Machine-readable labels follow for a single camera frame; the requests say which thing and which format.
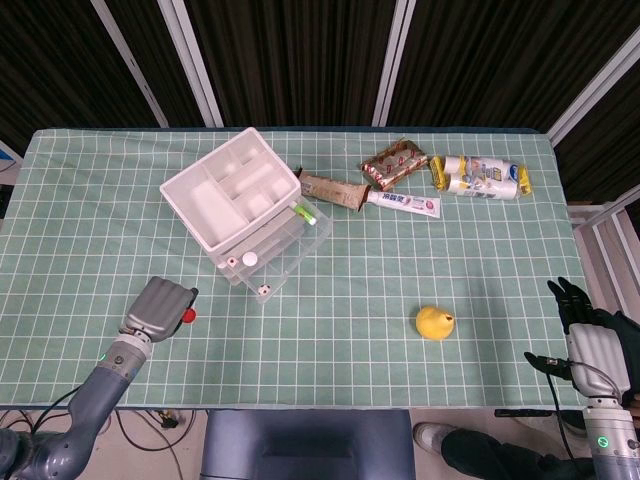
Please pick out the dark blue chair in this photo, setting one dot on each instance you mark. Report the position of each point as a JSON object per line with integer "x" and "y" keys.
{"x": 305, "y": 445}

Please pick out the green white marker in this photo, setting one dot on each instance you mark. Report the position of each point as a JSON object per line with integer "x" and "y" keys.
{"x": 303, "y": 213}

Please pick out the white frame post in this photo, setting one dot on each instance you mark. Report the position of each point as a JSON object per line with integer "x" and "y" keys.
{"x": 192, "y": 62}
{"x": 595, "y": 90}
{"x": 395, "y": 62}
{"x": 131, "y": 62}

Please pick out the small white red-dot cube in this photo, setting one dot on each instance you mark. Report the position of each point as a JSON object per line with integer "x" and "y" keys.
{"x": 231, "y": 262}

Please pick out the white shoe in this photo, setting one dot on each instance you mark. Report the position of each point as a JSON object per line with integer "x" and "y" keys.
{"x": 430, "y": 437}

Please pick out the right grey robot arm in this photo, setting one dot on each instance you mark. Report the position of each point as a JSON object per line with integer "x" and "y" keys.
{"x": 612, "y": 445}

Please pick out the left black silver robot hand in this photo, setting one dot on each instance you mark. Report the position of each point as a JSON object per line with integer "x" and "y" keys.
{"x": 155, "y": 310}

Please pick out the round white cap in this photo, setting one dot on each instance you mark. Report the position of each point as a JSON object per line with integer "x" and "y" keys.
{"x": 249, "y": 259}

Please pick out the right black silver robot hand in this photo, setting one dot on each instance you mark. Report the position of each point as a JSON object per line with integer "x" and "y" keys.
{"x": 597, "y": 357}

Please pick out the floor power plug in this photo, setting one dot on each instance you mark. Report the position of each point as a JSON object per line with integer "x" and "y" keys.
{"x": 169, "y": 419}

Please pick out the small red toy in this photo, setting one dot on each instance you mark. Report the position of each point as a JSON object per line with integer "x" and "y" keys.
{"x": 189, "y": 316}

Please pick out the blue white box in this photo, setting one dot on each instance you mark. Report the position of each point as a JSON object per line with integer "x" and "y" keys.
{"x": 7, "y": 157}

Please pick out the white bag rolls pack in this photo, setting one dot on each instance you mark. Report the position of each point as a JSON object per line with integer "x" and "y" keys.
{"x": 480, "y": 175}

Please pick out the white metal rack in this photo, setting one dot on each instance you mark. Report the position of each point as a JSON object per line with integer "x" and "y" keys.
{"x": 607, "y": 245}

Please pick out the brown snack bar wrapper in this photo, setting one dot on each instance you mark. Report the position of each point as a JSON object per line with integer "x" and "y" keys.
{"x": 335, "y": 190}

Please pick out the black trouser leg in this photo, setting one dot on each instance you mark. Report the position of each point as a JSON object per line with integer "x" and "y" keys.
{"x": 500, "y": 460}

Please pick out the clear plastic drawer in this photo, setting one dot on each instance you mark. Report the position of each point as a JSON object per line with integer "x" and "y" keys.
{"x": 295, "y": 250}

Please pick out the green checked tablecloth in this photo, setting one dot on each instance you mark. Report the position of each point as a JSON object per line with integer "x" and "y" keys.
{"x": 360, "y": 280}

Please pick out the tiny soccer ball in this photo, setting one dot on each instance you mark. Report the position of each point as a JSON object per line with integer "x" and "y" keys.
{"x": 264, "y": 289}

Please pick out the white plastic drawer organizer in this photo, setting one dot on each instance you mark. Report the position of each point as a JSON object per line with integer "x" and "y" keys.
{"x": 210, "y": 205}

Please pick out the yellow pear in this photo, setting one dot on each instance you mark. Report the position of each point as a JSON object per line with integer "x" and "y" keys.
{"x": 434, "y": 324}

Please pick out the gold red snack package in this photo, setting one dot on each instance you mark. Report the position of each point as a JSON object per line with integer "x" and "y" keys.
{"x": 395, "y": 162}

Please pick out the white toothpaste tube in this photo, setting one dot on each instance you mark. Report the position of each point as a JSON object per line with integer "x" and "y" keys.
{"x": 405, "y": 202}

